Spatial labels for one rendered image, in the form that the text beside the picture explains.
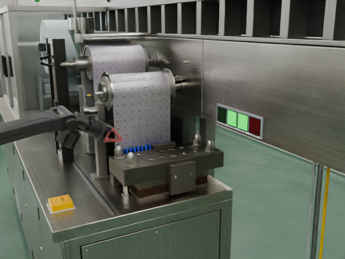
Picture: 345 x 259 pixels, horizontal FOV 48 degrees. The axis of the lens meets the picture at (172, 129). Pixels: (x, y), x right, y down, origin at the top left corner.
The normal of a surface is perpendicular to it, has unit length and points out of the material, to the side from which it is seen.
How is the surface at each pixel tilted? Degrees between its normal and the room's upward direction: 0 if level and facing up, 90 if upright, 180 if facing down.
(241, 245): 0
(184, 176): 90
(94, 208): 0
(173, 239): 90
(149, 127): 90
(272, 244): 0
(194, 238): 90
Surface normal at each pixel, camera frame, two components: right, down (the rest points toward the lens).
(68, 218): 0.00, -0.97
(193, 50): -0.89, 0.13
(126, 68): 0.46, 0.26
